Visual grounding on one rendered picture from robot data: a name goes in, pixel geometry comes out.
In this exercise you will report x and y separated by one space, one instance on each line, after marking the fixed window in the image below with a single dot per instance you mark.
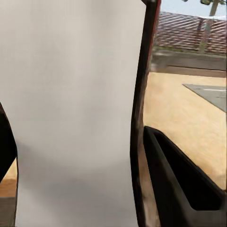
191 38

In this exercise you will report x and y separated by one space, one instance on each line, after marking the bottle of coffee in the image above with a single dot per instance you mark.
73 78

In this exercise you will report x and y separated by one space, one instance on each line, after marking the cabinet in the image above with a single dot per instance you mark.
7 209

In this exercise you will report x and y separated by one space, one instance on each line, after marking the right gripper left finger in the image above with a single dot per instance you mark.
7 151

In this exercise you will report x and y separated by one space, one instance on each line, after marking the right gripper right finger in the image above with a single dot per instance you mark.
185 196

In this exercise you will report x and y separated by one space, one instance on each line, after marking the countertop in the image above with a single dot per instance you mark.
195 126

